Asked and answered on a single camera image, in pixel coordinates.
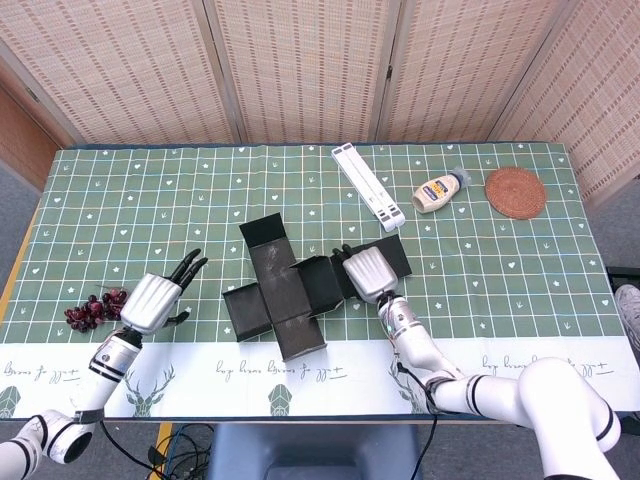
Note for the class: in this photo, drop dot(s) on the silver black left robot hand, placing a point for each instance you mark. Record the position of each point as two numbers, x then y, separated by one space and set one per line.
147 302

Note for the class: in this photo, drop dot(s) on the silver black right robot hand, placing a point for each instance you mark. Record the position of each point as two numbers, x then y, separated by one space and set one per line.
370 272

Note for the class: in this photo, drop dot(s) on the black foldable cardboard box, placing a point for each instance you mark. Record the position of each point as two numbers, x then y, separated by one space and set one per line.
280 285

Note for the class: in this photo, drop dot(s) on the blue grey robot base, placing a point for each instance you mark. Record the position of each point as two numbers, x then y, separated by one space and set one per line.
310 450

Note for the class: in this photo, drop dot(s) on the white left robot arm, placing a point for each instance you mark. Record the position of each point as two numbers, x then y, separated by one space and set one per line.
107 367

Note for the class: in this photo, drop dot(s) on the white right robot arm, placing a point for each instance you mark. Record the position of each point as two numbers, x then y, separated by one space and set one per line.
550 390

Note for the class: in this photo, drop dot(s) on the dark red grape bunch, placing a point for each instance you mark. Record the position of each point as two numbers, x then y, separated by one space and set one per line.
85 315

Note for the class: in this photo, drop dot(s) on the green checked tablecloth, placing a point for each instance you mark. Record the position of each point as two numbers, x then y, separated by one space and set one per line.
150 225

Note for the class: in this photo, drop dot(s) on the white folding plastic stand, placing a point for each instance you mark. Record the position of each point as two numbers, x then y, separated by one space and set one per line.
367 187

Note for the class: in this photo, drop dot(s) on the mayonnaise squeeze bottle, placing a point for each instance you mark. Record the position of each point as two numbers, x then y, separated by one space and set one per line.
435 192

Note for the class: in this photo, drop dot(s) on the round woven rattan coaster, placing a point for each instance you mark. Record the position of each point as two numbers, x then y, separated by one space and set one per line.
515 192

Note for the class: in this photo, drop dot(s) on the brown wooden door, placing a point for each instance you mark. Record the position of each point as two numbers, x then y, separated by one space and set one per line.
20 145

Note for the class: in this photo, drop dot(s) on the folding bamboo screen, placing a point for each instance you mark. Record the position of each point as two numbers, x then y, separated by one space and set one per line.
300 65

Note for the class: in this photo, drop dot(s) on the black flat floor object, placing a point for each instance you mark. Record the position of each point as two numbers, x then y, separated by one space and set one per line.
625 273

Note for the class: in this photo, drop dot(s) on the grey sneaker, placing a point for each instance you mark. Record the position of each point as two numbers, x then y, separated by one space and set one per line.
629 312

